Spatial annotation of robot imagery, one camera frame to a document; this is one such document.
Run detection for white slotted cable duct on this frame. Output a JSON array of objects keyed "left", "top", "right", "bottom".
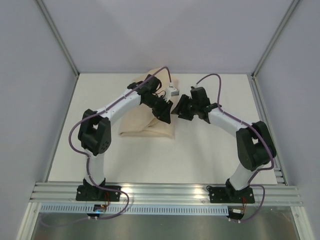
[{"left": 39, "top": 203, "right": 229, "bottom": 216}]

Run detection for aluminium frame post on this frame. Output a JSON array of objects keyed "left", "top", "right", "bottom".
[
  {"left": 251, "top": 0, "right": 301, "bottom": 80},
  {"left": 34, "top": 0, "right": 80, "bottom": 79}
]

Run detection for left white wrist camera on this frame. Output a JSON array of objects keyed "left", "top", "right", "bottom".
[{"left": 163, "top": 85, "right": 180, "bottom": 102}]

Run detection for beige cloth drape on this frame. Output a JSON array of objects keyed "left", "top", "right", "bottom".
[{"left": 119, "top": 68, "right": 179, "bottom": 139}]

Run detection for aluminium front rail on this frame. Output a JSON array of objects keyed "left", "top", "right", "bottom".
[{"left": 29, "top": 181, "right": 303, "bottom": 207}]

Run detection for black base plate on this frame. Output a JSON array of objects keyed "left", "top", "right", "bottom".
[
  {"left": 75, "top": 184, "right": 121, "bottom": 202},
  {"left": 206, "top": 185, "right": 255, "bottom": 204}
]

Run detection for left aluminium frame post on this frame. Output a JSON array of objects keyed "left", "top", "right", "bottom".
[{"left": 34, "top": 0, "right": 80, "bottom": 79}]

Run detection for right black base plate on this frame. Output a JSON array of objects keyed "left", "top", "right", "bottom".
[{"left": 206, "top": 185, "right": 255, "bottom": 204}]

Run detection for right aluminium frame post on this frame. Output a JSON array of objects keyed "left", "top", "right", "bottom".
[{"left": 251, "top": 0, "right": 301, "bottom": 80}]

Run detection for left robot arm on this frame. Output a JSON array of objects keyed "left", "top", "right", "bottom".
[{"left": 77, "top": 74, "right": 180, "bottom": 201}]

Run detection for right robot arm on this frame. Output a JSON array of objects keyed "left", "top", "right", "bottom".
[{"left": 171, "top": 87, "right": 277, "bottom": 203}]

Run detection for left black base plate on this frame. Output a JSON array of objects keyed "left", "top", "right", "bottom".
[{"left": 75, "top": 184, "right": 121, "bottom": 202}]

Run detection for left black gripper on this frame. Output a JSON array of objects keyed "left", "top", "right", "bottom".
[{"left": 144, "top": 95, "right": 174, "bottom": 125}]

